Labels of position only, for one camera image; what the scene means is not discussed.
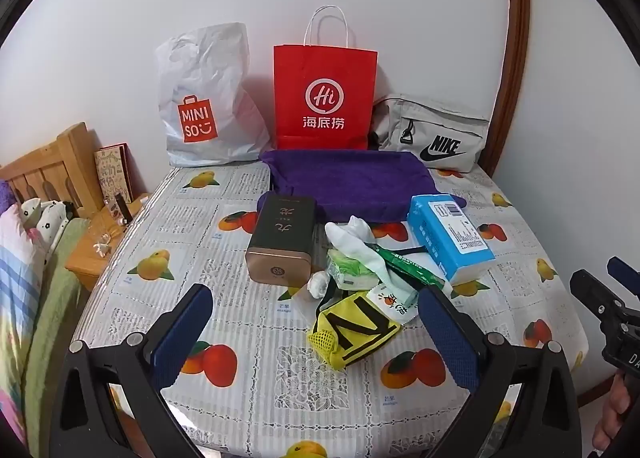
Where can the fruit print tablecloth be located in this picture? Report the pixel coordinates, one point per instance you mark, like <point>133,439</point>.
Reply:
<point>165,218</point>

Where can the brown wooden door frame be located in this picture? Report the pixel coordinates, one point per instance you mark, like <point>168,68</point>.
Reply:
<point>520,38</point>

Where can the white plastic shopping bag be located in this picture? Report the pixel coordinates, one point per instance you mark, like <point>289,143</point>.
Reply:
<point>210,68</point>

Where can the green bed blanket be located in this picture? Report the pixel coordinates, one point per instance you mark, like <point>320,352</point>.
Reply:
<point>55,318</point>

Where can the white sock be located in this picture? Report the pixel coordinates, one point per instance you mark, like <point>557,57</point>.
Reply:
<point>352,235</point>

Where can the person's right hand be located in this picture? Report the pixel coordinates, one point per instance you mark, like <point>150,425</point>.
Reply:
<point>617,413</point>

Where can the white snack sachet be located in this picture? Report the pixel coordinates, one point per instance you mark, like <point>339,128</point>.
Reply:
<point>395,305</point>

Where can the small dark bottle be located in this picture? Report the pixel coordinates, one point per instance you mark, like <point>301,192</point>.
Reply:
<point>121,208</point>

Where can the red paper shopping bag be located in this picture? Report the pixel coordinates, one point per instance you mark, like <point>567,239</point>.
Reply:
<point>325,68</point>

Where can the white spotted plush toy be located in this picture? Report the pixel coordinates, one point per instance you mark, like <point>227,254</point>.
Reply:
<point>45,218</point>

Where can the purple plush toy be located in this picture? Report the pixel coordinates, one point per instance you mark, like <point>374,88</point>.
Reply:
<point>4,195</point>

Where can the illustrated cover book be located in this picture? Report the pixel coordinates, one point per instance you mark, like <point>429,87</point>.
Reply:
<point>112,173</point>

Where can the blue tissue pack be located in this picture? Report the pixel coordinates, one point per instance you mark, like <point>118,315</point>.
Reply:
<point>445,233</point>

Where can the yellow mesh pouch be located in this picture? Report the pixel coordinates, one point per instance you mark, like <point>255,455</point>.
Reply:
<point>360,328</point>

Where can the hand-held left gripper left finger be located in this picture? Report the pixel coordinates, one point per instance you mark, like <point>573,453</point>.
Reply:
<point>182,333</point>

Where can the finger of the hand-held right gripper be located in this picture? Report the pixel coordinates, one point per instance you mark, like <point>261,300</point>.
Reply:
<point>625,272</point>
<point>595,300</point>

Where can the dark green tin box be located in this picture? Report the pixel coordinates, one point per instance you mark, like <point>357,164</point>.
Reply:
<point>282,233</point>

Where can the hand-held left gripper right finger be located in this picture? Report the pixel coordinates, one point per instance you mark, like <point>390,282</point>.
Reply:
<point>450,338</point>

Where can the clear plastic piece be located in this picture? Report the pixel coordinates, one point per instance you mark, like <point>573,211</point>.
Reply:
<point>105,240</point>

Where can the purple cloth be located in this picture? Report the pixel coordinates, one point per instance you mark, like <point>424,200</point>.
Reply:
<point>350,178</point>

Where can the green tissue pack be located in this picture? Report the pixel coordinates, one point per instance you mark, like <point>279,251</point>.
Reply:
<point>350,270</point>

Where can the wooden nightstand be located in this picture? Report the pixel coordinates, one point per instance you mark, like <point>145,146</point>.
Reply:
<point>85,258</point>

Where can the grey waist bag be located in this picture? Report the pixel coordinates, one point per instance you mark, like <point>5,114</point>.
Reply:
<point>450,123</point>

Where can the wooden headboard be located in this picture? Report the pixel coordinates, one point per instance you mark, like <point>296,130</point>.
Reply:
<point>65,153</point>

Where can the green sachet packet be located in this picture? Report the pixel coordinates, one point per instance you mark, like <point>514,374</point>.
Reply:
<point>410,265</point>

